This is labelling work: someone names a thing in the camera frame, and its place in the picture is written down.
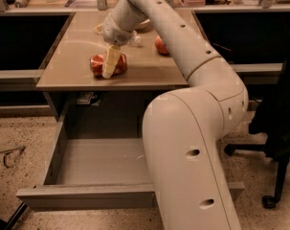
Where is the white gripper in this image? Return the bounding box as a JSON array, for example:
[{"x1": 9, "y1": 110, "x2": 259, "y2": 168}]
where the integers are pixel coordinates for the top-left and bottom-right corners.
[{"x1": 93, "y1": 11, "x2": 133, "y2": 79}]

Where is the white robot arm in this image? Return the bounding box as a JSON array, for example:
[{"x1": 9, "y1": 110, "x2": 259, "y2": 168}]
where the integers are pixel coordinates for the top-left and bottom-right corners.
[{"x1": 101, "y1": 0, "x2": 248, "y2": 230}]

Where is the grey cabinet with tan top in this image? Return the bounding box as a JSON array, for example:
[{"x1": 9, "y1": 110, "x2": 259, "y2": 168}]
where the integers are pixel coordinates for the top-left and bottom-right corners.
[{"x1": 37, "y1": 11, "x2": 218, "y2": 119}]

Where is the open grey top drawer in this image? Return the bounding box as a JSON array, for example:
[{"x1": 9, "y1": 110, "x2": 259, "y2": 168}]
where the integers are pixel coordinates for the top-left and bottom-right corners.
[{"x1": 15, "y1": 93, "x2": 246, "y2": 213}]

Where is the clear plastic water bottle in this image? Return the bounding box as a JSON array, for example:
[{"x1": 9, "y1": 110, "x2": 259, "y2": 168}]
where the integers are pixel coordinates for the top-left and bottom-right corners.
[{"x1": 129, "y1": 31, "x2": 142, "y2": 47}]

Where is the white bowl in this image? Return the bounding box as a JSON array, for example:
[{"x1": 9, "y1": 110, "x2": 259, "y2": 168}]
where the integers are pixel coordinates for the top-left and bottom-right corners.
[{"x1": 135, "y1": 19, "x2": 150, "y2": 31}]

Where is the red apple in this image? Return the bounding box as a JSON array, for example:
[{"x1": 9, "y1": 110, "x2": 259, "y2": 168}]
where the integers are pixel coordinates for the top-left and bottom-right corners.
[{"x1": 154, "y1": 35, "x2": 169, "y2": 56}]

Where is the white tag under tabletop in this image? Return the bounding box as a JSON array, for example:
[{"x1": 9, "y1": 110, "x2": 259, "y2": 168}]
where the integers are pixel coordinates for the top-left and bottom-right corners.
[{"x1": 77, "y1": 92, "x2": 93, "y2": 104}]

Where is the black office chair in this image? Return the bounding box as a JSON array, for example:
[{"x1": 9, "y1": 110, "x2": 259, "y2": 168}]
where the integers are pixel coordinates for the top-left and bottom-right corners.
[{"x1": 224, "y1": 29, "x2": 290, "y2": 209}]

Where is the black cable on floor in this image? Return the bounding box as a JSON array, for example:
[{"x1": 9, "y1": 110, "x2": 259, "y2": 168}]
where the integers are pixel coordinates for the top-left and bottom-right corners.
[{"x1": 0, "y1": 145, "x2": 26, "y2": 169}]

